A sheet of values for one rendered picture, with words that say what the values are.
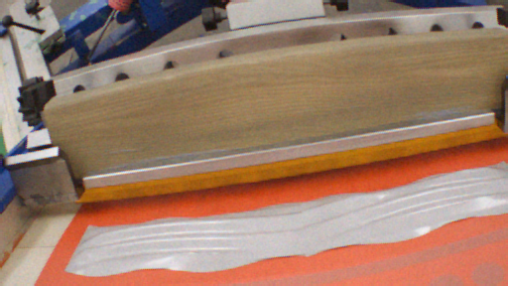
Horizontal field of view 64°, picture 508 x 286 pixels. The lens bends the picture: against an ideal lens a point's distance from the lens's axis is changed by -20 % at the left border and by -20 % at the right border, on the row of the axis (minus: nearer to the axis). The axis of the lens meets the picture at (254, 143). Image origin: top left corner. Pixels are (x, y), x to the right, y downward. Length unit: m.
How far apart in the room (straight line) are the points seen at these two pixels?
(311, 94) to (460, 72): 0.13
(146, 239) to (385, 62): 0.22
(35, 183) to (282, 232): 0.22
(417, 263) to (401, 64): 0.15
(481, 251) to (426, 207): 0.06
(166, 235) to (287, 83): 0.14
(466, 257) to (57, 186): 0.33
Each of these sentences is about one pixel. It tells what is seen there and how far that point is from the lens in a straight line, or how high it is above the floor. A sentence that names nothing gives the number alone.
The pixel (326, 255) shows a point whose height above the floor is 1.27.
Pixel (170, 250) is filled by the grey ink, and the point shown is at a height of 1.26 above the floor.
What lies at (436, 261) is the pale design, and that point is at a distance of 0.29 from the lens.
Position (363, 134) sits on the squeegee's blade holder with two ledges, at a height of 1.26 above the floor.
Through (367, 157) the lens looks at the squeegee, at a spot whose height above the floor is 1.22.
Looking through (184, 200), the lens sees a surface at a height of 1.21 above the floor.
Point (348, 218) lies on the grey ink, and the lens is 0.33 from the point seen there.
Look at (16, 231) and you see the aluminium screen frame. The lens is 0.44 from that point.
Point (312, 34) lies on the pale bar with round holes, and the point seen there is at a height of 1.16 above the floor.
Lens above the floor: 1.55
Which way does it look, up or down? 54 degrees down
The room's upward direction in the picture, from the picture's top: 17 degrees counter-clockwise
